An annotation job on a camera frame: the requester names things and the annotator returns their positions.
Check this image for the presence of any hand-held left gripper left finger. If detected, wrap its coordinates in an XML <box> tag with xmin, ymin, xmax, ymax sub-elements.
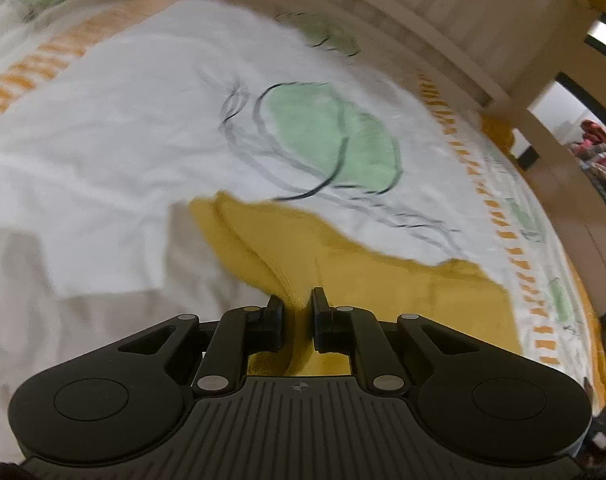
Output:
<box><xmin>116</xmin><ymin>294</ymin><xmax>286</xmax><ymax>397</ymax></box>

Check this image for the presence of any white leaf printed bed sheet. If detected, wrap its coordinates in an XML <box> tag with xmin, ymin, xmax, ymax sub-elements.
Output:
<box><xmin>0</xmin><ymin>0</ymin><xmax>606</xmax><ymax>426</ymax></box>

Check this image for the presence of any wooden bed frame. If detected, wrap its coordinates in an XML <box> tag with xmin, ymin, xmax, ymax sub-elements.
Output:
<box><xmin>203</xmin><ymin>0</ymin><xmax>606</xmax><ymax>323</ymax></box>

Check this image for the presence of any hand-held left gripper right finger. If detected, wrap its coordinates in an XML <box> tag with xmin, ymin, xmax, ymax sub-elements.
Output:
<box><xmin>310</xmin><ymin>287</ymin><xmax>478</xmax><ymax>395</ymax></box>

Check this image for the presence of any pile of colourful clothes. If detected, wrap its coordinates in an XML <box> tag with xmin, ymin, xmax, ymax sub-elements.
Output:
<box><xmin>573</xmin><ymin>119</ymin><xmax>606</xmax><ymax>213</ymax></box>

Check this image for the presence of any yellow knitted sweater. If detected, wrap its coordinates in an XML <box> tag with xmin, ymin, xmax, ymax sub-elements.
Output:
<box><xmin>189</xmin><ymin>190</ymin><xmax>524</xmax><ymax>378</ymax></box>

